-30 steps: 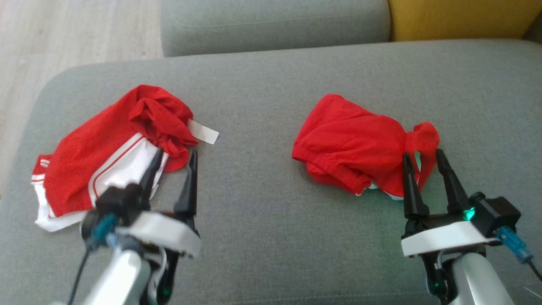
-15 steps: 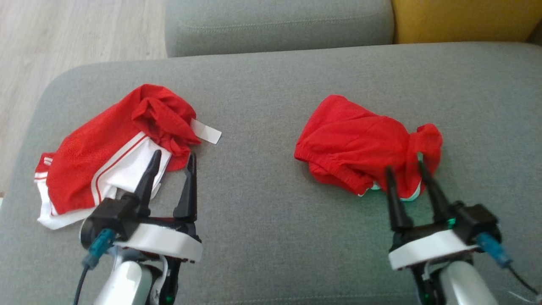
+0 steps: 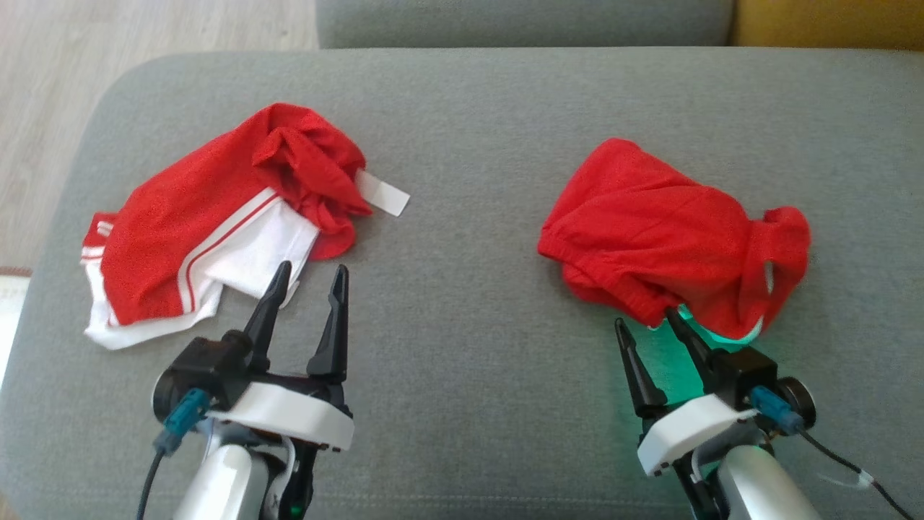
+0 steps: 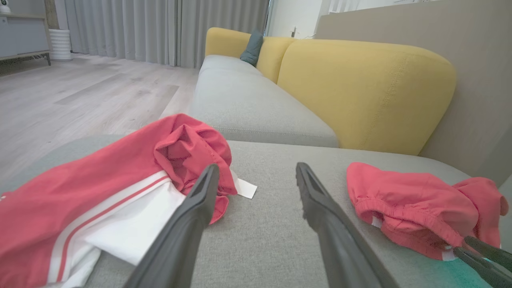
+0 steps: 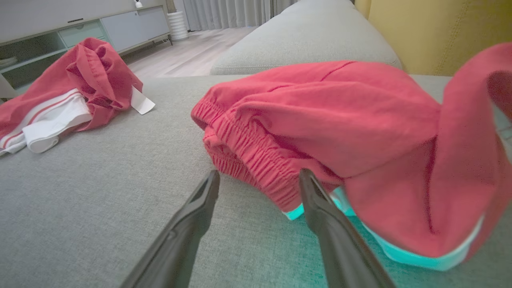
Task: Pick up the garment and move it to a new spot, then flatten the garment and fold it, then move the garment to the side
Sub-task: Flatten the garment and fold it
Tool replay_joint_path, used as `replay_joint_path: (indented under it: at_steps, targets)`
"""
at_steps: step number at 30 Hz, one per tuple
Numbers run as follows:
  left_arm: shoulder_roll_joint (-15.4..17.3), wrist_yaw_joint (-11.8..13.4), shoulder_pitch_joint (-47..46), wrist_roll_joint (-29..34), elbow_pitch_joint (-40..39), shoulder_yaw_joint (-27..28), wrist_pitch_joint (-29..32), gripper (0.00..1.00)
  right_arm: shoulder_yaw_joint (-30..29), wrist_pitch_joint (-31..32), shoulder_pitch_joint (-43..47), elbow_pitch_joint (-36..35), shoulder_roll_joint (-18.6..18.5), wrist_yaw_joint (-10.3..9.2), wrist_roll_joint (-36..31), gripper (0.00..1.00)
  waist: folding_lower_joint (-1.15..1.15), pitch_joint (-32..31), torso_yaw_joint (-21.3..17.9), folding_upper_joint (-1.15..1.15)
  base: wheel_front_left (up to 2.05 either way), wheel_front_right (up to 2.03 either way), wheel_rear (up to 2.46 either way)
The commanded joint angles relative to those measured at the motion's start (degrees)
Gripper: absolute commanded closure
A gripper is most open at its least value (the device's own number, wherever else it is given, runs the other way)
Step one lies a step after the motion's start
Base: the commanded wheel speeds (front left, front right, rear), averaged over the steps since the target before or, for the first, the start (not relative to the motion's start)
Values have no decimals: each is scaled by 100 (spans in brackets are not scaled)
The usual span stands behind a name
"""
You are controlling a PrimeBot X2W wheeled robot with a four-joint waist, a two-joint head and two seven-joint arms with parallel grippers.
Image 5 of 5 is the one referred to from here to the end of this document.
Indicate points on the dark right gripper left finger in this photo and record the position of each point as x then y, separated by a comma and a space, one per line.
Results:
180, 240

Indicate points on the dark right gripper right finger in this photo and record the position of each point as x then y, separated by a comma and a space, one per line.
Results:
340, 248

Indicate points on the red shorts with white trim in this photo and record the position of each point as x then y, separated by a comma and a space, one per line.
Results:
340, 120

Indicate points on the red white basketball jersey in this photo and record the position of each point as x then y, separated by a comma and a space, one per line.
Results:
100, 72

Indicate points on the grey fabric sofa seat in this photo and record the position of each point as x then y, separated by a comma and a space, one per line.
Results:
120, 180

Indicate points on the white ribbed cylinder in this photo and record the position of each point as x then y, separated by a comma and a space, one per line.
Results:
177, 26

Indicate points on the grey sofa back cushion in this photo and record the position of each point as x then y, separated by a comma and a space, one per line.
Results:
304, 36

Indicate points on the grey low media cabinet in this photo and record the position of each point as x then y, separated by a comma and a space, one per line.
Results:
132, 28

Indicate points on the grey curtain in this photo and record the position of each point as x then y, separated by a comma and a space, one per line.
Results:
224, 12

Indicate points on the yellow cushion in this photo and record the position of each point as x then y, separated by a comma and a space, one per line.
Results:
440, 28

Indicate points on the small white camera device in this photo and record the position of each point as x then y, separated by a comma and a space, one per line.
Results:
138, 4

